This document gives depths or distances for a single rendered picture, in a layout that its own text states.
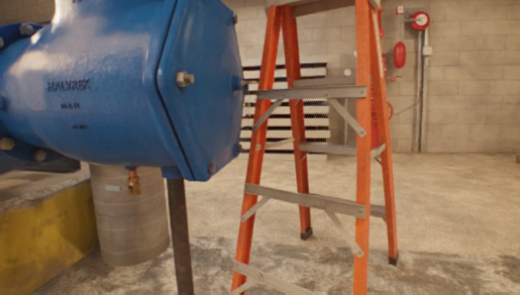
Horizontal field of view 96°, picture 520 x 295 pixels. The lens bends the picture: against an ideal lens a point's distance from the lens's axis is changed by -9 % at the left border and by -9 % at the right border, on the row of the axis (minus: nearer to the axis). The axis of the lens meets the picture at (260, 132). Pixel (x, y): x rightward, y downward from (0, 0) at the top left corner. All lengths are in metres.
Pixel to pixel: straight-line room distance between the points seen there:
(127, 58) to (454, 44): 4.22
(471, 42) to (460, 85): 0.61
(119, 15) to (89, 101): 0.23
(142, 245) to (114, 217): 0.20
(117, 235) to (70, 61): 0.92
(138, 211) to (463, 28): 4.37
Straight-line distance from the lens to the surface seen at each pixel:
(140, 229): 1.44
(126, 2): 0.79
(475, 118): 4.58
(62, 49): 0.82
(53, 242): 1.57
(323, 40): 4.06
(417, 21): 4.15
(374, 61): 0.99
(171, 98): 0.56
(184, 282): 1.07
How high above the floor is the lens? 0.79
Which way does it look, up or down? 7 degrees down
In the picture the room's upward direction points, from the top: 1 degrees counter-clockwise
